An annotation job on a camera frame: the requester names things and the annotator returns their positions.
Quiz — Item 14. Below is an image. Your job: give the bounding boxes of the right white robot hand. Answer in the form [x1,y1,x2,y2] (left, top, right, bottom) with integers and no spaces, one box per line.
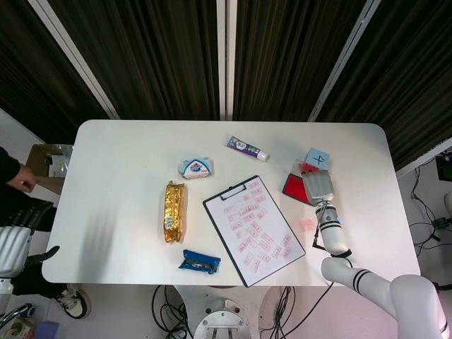
[301,169,335,208]

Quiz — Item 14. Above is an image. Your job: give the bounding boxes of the bystander black sleeve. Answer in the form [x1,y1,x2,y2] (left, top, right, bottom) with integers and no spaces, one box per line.
[0,146,21,186]

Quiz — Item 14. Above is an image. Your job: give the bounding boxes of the black clipboard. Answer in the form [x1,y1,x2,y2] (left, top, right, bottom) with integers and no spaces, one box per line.
[202,174,307,288]

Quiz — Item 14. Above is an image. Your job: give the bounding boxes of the black white sneaker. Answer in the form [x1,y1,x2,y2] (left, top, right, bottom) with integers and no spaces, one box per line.
[56,284,92,320]

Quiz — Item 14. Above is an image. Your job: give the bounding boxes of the purple block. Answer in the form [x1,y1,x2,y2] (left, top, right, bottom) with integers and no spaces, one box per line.
[36,321,59,339]

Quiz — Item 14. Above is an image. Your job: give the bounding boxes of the blue plastic packet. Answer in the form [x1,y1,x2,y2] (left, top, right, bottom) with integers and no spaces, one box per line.
[178,249,222,275]

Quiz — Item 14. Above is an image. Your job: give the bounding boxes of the brown cardboard box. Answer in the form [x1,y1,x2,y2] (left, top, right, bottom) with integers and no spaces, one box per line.
[25,143,75,208]

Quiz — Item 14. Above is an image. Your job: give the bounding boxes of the black box with green light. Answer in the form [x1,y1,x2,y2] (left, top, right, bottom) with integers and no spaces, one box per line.
[436,155,452,181]

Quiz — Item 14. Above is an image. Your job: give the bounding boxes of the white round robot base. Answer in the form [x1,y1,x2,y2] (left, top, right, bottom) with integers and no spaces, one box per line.
[193,298,256,339]

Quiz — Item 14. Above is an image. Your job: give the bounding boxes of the gold foil snack package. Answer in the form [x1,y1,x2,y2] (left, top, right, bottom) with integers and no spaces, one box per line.
[162,180,189,244]

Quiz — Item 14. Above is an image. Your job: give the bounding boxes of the red ink pad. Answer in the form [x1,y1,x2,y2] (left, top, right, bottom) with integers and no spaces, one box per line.
[282,172,309,204]

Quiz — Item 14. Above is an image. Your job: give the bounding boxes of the purple toothpaste tube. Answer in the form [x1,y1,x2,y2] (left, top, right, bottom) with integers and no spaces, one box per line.
[224,136,270,162]

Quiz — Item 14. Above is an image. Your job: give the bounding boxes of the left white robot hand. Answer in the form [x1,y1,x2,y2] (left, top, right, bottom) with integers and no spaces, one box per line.
[0,201,60,278]

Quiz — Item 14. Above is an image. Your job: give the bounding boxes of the thin black floor cables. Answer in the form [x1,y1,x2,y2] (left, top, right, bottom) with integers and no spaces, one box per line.
[411,165,452,244]

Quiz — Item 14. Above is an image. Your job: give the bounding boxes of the white frame rail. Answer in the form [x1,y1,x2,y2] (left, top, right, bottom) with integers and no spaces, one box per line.
[394,136,452,177]

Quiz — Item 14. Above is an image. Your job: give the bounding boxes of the printed carton box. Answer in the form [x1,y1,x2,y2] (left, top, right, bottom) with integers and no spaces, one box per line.
[0,316,37,339]

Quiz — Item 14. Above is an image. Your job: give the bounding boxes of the black floor cable bundle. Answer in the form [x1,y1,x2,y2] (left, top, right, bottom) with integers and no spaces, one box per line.
[151,285,194,339]
[271,285,297,339]

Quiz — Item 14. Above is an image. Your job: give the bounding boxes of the black pleated curtain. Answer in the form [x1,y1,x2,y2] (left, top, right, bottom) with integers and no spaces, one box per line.
[317,0,452,170]
[234,0,368,121]
[49,0,227,121]
[0,0,110,137]

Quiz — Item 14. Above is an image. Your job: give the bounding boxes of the blue card marked four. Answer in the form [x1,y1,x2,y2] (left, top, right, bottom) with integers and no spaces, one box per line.
[305,147,333,169]

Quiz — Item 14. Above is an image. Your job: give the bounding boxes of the white table pedestal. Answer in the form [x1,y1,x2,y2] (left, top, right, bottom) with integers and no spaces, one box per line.
[172,285,297,339]

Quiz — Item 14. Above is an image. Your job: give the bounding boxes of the white frame post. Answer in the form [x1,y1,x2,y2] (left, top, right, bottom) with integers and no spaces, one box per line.
[215,0,238,121]
[28,0,120,120]
[307,0,383,122]

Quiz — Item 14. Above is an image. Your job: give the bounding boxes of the silver foil bags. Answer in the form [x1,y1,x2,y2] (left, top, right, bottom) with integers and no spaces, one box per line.
[47,144,74,177]

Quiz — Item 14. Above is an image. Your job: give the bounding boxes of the silver bar with black grip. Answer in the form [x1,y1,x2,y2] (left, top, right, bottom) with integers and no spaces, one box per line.
[0,302,37,324]

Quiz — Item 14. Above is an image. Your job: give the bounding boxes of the bystander black trousers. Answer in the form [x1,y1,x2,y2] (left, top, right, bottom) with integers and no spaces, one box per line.
[0,192,71,298]

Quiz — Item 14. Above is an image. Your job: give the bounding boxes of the clear ink pad lid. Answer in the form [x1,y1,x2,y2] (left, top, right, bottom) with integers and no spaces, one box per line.
[292,159,333,177]

